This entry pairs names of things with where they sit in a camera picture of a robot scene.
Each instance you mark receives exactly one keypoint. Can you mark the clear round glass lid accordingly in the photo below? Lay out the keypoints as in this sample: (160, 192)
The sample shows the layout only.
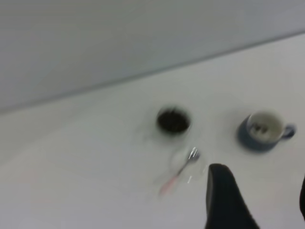
(202, 164)

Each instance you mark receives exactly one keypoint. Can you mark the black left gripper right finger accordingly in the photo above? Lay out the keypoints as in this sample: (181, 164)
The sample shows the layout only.
(302, 200)

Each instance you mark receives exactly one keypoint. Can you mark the small coffee bean heap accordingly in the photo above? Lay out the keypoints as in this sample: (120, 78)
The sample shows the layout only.
(259, 128)

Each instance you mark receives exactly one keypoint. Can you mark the dark grey ceramic mug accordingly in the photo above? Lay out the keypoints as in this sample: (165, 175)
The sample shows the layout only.
(255, 143)

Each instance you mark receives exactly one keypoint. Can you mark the coffee beans in glass cup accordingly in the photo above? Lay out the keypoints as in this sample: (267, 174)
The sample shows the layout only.
(174, 121)

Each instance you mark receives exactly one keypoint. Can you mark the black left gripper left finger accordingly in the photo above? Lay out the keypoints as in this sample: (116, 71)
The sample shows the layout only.
(224, 202)

